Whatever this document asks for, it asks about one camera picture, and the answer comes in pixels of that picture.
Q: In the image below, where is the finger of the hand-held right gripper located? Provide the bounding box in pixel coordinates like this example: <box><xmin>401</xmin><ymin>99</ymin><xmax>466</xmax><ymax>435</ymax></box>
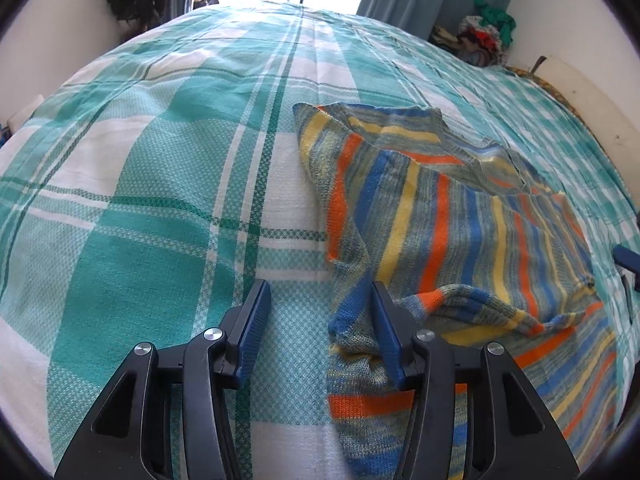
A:
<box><xmin>614</xmin><ymin>245</ymin><xmax>640</xmax><ymax>293</ymax></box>

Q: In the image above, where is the colourful clothes pile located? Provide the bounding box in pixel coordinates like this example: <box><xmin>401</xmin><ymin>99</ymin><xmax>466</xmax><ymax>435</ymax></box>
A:
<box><xmin>431</xmin><ymin>0</ymin><xmax>517</xmax><ymax>67</ymax></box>

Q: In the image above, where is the teal checked bedspread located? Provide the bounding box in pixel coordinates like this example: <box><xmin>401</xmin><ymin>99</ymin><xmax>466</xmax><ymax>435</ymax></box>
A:
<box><xmin>0</xmin><ymin>2</ymin><xmax>640</xmax><ymax>480</ymax></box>

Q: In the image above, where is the cream headboard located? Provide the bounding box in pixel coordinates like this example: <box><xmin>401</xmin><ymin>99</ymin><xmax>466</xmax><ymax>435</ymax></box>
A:
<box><xmin>505</xmin><ymin>55</ymin><xmax>640</xmax><ymax>201</ymax></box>

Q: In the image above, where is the striped knit t-shirt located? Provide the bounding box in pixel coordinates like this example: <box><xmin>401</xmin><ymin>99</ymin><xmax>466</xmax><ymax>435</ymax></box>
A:
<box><xmin>292</xmin><ymin>102</ymin><xmax>623</xmax><ymax>480</ymax></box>

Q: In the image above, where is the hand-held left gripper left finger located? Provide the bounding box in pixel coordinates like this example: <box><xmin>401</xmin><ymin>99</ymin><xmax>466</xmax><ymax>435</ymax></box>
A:
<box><xmin>54</xmin><ymin>280</ymin><xmax>272</xmax><ymax>480</ymax></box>

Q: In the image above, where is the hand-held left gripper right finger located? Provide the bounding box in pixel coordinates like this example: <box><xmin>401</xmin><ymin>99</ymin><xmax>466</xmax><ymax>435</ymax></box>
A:
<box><xmin>371</xmin><ymin>281</ymin><xmax>581</xmax><ymax>480</ymax></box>

